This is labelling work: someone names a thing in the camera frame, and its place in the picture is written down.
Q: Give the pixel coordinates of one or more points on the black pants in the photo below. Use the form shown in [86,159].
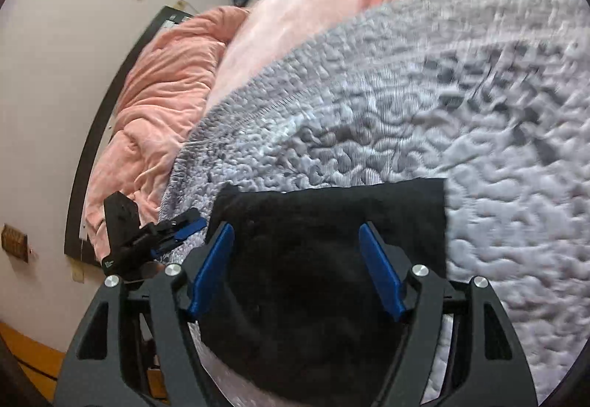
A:
[299,278]

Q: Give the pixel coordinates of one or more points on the brown wall switch plate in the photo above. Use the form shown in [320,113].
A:
[14,241]

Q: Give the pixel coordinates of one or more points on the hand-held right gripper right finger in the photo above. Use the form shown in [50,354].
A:
[382,273]

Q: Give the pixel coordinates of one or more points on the peach bed sheet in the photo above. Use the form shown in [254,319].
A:
[295,29]

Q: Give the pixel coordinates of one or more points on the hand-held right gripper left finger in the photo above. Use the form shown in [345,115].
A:
[209,273]

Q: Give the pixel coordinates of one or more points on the dark wooden headboard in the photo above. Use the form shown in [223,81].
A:
[92,149]

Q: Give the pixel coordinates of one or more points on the grey quilted bedspread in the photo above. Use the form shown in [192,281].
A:
[415,112]

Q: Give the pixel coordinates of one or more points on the pink comforter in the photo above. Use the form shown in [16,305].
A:
[161,103]

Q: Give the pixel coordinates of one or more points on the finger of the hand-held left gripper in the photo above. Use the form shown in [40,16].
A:
[189,229]
[179,217]

